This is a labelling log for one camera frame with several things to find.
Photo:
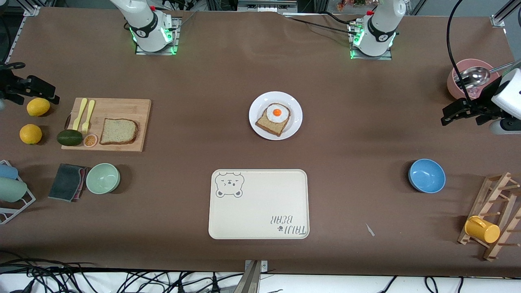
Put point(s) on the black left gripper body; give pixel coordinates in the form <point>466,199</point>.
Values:
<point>485,100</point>

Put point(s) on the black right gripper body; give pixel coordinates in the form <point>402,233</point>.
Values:
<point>9,84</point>

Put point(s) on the brown bread slice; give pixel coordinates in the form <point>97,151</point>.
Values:
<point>270,125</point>
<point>119,131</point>

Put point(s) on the round white plate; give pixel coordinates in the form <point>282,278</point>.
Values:
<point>295,122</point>

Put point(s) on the fried egg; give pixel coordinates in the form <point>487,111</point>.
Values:
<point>277,113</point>

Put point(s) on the yellow lemon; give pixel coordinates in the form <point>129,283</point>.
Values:
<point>38,107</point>

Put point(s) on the metal ladle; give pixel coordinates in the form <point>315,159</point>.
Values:
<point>474,76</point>

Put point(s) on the pink bowl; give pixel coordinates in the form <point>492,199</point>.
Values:
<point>468,65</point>

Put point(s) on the round yellow-orange citrus fruit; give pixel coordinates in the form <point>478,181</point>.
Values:
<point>31,134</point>

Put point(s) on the yellow plastic knife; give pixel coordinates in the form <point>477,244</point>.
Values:
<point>80,112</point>

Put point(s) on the yellow plastic fork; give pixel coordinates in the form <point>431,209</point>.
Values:
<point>89,114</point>

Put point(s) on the green avocado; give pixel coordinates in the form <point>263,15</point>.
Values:
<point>69,137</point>

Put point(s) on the orange slice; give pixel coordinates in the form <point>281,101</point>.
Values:
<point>90,141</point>

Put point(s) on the wooden mug rack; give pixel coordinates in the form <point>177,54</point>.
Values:
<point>494,191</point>

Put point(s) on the blue bowl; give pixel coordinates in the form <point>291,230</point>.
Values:
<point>427,176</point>

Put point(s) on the light blue cup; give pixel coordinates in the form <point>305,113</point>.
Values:
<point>7,171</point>

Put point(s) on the wooden cutting board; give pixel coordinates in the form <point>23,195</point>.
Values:
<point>122,108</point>

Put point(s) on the dark grey folded cloth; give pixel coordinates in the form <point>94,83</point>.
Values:
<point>65,181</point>

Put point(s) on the pale green cup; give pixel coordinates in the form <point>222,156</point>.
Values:
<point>11,189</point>

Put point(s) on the pale green bowl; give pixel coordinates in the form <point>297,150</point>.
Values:
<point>103,178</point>

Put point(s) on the yellow mug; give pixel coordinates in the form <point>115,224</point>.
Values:
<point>482,230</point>

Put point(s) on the white tape scrap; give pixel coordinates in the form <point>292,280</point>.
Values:
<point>370,230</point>

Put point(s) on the cream bear print tray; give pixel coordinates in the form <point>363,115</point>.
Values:
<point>256,211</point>

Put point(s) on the aluminium frame profile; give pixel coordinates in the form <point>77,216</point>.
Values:
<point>504,14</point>
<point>31,11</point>

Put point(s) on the aluminium camera mount post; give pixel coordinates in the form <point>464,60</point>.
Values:
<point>252,278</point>

